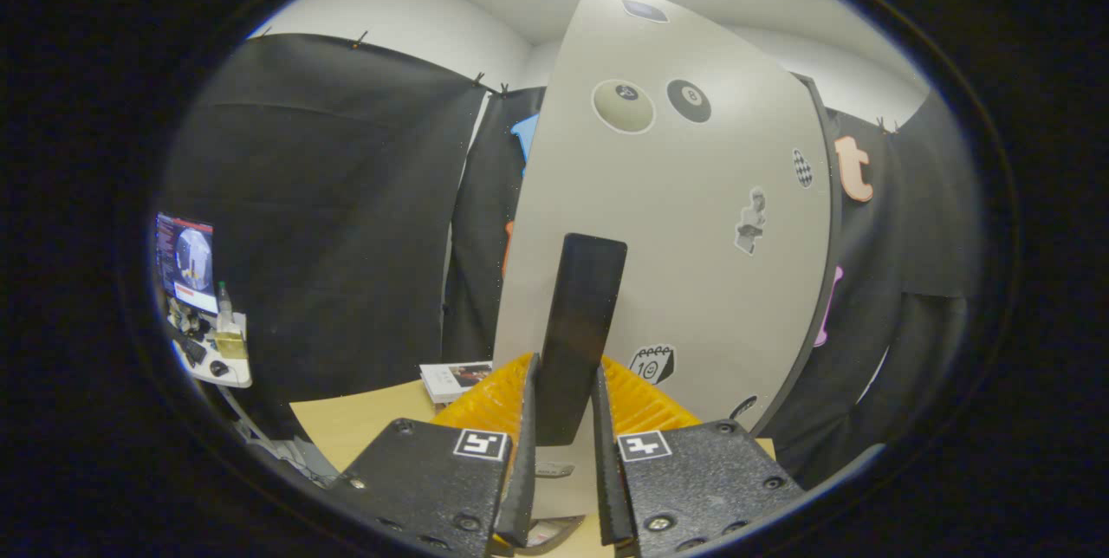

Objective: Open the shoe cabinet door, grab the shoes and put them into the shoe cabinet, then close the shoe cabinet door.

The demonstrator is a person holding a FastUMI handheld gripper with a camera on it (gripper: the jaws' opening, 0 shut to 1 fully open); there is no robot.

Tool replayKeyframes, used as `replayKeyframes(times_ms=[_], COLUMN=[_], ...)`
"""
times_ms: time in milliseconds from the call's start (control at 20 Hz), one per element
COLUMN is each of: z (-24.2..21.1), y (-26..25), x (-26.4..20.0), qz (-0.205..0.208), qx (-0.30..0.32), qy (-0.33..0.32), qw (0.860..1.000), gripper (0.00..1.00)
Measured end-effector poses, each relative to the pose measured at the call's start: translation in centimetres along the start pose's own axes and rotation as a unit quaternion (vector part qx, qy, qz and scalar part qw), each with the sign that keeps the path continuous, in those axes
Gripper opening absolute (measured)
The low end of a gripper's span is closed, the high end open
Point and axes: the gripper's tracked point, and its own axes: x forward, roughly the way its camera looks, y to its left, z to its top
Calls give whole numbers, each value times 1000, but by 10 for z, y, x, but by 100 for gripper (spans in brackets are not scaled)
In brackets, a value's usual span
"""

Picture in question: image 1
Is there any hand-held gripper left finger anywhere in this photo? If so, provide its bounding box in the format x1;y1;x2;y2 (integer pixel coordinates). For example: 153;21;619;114
325;353;540;558

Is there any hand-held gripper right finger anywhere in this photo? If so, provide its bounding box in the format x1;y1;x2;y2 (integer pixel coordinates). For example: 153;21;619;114
592;356;807;558

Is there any brown fuzzy shoe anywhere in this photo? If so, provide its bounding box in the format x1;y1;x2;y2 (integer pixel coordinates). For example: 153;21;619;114
516;516;587;557

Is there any black door handle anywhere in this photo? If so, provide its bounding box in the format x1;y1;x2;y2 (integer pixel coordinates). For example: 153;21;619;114
535;233;628;447

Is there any light grey shoe cabinet door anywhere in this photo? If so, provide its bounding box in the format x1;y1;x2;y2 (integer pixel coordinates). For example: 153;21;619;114
492;0;834;520

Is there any dark grey shoe cabinet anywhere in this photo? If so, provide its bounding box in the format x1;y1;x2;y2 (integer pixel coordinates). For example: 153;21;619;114
754;73;844;438

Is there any white book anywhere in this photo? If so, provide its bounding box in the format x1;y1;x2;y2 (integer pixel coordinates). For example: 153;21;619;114
419;360;495;406

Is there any white side desk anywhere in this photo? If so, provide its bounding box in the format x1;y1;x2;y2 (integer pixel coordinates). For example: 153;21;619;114
169;311;254;389

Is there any black backdrop cloth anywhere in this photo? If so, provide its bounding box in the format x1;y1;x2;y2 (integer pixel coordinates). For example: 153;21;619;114
160;32;984;490

